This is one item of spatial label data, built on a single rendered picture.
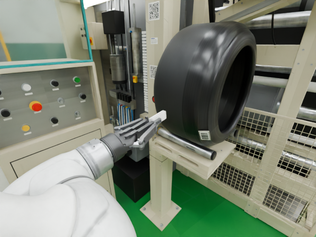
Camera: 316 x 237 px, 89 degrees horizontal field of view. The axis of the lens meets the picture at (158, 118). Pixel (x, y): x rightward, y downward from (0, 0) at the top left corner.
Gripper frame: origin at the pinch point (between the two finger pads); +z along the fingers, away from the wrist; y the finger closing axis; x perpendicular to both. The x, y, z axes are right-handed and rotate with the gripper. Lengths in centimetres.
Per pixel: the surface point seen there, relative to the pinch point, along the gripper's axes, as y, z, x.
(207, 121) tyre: -10.6, 14.8, 5.0
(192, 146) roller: -1.1, 20.1, 25.4
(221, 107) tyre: 2, 57, 22
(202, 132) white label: -9.6, 13.7, 10.0
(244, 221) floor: -27, 61, 123
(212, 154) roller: -11.2, 20.4, 25.1
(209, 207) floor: 0, 53, 122
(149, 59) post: 35.6, 32.5, -10.5
